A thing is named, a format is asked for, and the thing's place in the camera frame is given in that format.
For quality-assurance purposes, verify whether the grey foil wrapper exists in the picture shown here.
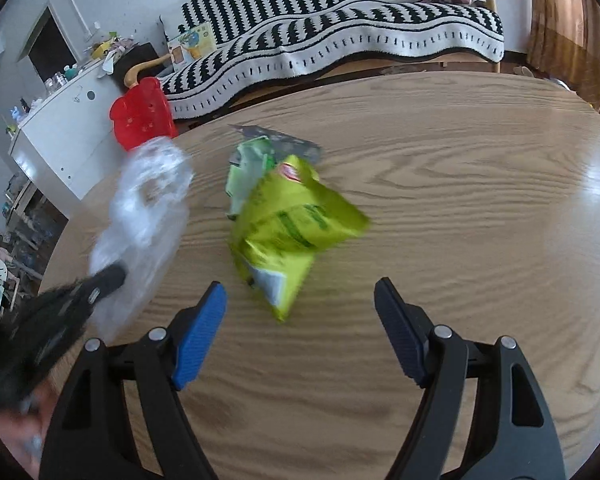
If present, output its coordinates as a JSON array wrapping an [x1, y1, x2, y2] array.
[[228, 122, 322, 163]]

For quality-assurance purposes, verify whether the white cabinet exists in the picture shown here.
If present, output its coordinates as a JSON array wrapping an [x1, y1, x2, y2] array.
[[7, 57, 131, 202]]

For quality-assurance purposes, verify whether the colourful picture book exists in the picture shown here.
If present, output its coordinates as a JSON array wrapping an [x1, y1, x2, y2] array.
[[166, 22, 217, 68]]

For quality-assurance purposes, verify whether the black white striped sofa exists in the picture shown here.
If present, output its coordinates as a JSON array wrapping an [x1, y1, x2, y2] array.
[[159, 0, 505, 121]]

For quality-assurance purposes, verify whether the clear plastic bag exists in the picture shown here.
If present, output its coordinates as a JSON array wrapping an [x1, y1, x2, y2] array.
[[87, 137, 196, 343]]

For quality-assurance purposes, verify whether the red plastic chair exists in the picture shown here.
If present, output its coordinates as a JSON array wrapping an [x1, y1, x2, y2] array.
[[109, 76, 179, 152]]

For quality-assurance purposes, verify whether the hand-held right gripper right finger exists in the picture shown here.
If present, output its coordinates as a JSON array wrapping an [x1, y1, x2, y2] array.
[[373, 276, 567, 480]]

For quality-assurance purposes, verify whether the wooden sofa frame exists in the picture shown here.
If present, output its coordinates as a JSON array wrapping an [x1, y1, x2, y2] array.
[[124, 0, 503, 111]]

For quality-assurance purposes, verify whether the brown curtain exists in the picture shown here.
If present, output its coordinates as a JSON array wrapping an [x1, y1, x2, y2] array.
[[527, 0, 600, 117]]

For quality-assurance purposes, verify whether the green and silver snack packet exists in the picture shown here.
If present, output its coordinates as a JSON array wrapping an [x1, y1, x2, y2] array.
[[225, 137, 277, 222]]

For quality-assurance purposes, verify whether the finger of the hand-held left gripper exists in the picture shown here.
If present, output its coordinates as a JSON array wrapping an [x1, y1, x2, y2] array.
[[75, 263, 129, 307]]

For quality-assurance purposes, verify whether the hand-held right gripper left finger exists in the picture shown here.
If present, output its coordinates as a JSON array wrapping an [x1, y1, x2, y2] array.
[[39, 281, 228, 480]]

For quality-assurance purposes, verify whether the green chip bag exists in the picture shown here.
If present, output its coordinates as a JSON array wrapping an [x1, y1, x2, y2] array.
[[228, 155, 372, 325]]

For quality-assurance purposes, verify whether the wooden rack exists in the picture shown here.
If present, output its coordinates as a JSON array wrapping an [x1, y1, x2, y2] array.
[[2, 177, 63, 261]]

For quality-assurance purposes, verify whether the person's left hand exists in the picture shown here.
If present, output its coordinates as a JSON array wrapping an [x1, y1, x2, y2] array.
[[0, 394, 49, 472]]

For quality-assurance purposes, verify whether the black box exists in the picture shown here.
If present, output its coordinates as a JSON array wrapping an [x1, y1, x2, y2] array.
[[107, 42, 159, 89]]

